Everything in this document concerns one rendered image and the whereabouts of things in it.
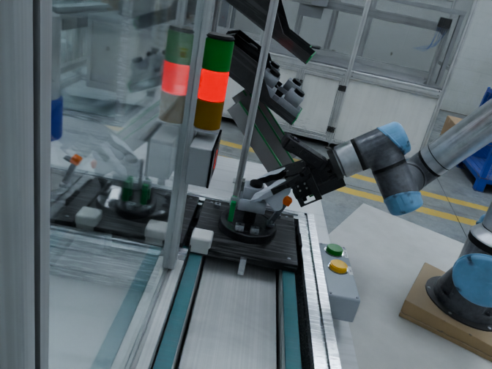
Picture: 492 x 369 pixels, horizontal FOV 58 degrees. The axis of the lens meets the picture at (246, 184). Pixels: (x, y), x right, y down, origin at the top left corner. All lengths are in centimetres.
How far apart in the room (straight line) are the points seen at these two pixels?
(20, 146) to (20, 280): 7
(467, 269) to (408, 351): 22
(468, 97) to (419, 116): 479
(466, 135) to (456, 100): 882
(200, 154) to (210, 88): 11
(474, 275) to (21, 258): 86
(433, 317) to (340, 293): 26
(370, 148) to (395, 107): 416
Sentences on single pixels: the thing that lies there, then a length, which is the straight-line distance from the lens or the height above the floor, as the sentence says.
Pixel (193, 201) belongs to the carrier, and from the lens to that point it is 116.
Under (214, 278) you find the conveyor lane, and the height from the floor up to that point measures 92.
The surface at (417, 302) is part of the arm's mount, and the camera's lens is 114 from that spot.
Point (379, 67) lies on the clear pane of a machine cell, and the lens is 505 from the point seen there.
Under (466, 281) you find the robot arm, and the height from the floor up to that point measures 105.
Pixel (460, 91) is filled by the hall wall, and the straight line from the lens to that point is 986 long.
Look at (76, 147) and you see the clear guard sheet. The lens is 30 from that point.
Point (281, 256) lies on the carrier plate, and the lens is 101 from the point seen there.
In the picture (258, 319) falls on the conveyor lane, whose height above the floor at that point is 92.
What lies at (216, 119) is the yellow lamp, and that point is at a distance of 77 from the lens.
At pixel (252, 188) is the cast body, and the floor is 108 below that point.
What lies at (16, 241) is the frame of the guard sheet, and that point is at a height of 137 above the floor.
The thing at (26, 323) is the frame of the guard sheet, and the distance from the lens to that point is 26.
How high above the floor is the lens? 149
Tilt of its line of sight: 23 degrees down
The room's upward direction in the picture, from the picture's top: 12 degrees clockwise
